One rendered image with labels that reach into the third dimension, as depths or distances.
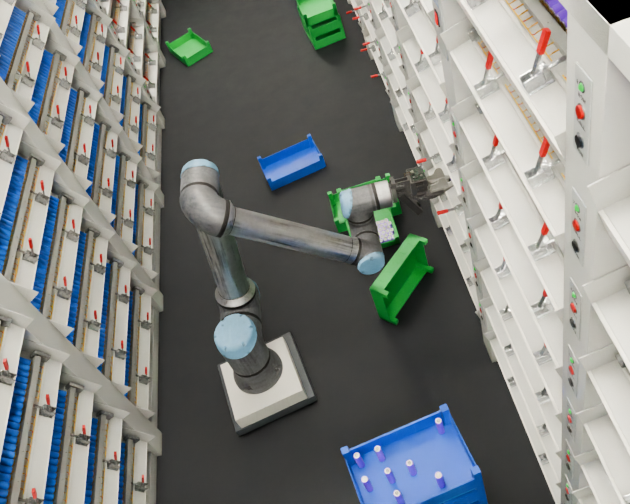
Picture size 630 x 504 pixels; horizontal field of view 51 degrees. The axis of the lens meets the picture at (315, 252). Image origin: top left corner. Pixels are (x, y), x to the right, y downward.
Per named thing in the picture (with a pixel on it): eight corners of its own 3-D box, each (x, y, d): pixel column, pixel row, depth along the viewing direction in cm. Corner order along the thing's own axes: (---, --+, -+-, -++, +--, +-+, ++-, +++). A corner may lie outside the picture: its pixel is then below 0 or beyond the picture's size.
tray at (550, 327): (568, 388, 131) (548, 360, 122) (473, 190, 172) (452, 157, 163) (670, 346, 125) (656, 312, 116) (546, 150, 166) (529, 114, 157)
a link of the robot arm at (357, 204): (340, 207, 222) (335, 185, 215) (377, 198, 221) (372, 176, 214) (345, 226, 215) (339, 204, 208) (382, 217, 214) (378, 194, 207)
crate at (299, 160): (272, 191, 329) (266, 179, 323) (261, 168, 343) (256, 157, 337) (326, 166, 330) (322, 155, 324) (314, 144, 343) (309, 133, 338)
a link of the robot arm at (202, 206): (184, 206, 183) (393, 258, 208) (185, 178, 192) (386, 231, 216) (173, 235, 190) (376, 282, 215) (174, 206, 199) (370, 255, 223)
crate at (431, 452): (372, 532, 163) (366, 521, 157) (346, 460, 177) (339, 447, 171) (484, 484, 163) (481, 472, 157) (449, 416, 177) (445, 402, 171)
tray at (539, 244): (569, 336, 117) (547, 299, 108) (465, 133, 158) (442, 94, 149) (684, 285, 111) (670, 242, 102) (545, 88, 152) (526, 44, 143)
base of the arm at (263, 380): (247, 403, 239) (237, 390, 232) (227, 368, 252) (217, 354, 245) (291, 374, 242) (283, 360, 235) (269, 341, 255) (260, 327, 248)
